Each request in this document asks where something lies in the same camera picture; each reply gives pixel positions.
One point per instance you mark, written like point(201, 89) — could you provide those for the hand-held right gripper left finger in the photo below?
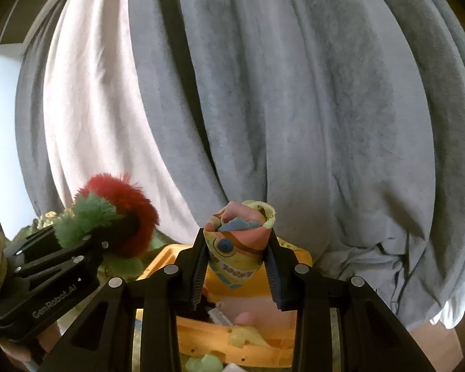
point(197, 275)

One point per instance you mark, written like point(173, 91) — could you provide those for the pink ball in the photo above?
point(245, 318)

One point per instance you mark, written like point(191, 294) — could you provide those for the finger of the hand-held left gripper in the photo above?
point(35, 242)
point(62, 265)

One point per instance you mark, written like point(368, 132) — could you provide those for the green and red plush toy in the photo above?
point(97, 213)

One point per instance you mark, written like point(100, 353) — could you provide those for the small colourful toy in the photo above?
point(236, 248)

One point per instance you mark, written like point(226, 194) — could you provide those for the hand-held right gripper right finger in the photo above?
point(275, 279)

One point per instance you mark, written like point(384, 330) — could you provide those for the white cabinet door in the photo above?
point(0, 124)

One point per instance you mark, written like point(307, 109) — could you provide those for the pink curtain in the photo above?
point(100, 104)

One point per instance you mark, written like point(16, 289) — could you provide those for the narrow grey curtain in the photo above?
point(31, 124)

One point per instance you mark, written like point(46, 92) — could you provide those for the person's left hand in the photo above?
point(46, 339)

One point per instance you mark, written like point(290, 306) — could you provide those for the orange plastic crate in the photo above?
point(195, 328)

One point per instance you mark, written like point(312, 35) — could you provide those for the wide grey curtain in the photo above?
point(314, 104)

